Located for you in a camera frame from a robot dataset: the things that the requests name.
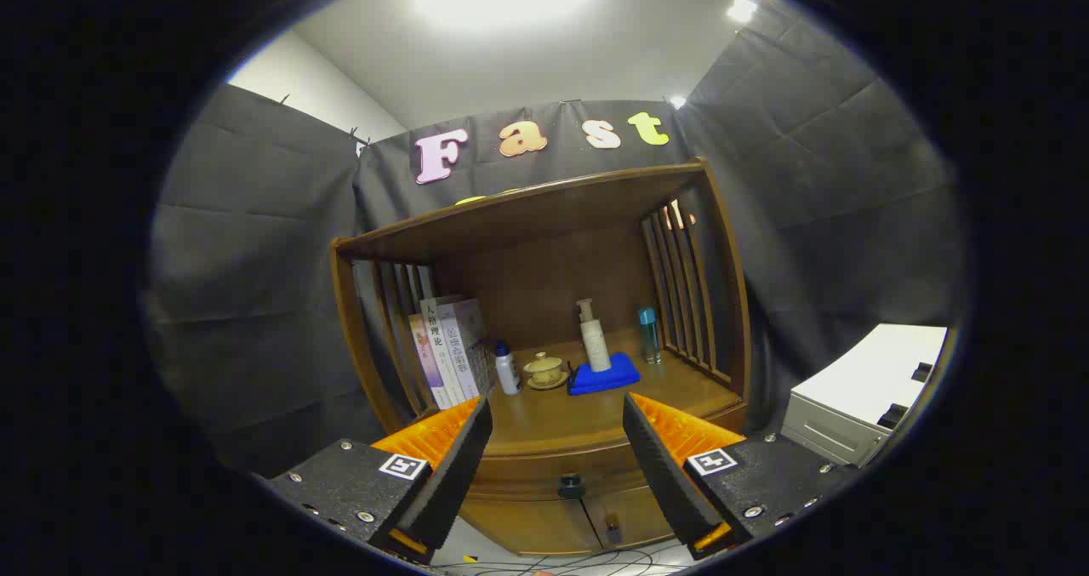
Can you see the blue folded cloth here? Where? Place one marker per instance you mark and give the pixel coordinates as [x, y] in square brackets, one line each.
[608, 379]

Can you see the yellow lidded teacup with saucer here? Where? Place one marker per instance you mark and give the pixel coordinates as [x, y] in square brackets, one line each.
[544, 370]

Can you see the white pump bottle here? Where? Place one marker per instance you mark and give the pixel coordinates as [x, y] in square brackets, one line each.
[595, 346]

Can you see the white filing cabinet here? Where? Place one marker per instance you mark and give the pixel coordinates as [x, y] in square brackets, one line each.
[859, 380]

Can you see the brown wooden drawer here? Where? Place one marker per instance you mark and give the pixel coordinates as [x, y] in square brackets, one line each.
[544, 472]

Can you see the white bottle blue cap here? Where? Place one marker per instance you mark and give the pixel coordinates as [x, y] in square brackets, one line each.
[507, 373]

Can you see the clear bottle teal cap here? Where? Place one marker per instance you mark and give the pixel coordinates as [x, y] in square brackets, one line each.
[649, 338]

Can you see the brown wooden cabinet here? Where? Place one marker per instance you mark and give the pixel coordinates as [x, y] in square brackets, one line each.
[553, 278]

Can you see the thin white book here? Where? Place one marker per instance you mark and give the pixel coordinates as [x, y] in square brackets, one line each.
[442, 346]

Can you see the white patterned boxed book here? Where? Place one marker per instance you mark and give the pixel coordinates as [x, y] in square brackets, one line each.
[470, 338]

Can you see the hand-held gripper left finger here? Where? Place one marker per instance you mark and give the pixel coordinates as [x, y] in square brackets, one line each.
[459, 465]

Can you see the small ceiling spotlight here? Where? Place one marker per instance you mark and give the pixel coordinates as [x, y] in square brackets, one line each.
[741, 8]

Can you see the purple pink book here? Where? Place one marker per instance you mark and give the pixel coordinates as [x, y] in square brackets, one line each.
[428, 363]

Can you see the wooden cabinet door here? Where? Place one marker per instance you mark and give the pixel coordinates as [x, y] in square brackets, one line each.
[638, 516]
[527, 525]

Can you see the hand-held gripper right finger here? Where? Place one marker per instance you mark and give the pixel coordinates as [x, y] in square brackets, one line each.
[659, 465]

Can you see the wooden countertop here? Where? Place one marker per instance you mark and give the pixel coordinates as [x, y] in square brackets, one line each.
[561, 423]

